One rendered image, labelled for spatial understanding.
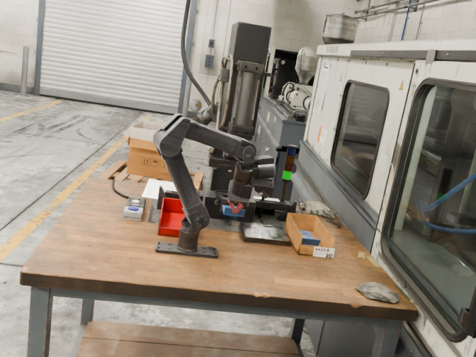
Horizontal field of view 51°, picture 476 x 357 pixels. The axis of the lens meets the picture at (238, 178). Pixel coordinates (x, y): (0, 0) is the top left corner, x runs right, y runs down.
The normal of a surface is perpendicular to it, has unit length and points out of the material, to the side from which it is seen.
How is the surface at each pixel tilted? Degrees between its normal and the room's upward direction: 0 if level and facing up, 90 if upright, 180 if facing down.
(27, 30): 90
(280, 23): 90
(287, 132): 90
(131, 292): 90
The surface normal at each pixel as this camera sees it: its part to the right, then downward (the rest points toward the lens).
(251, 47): 0.10, 0.26
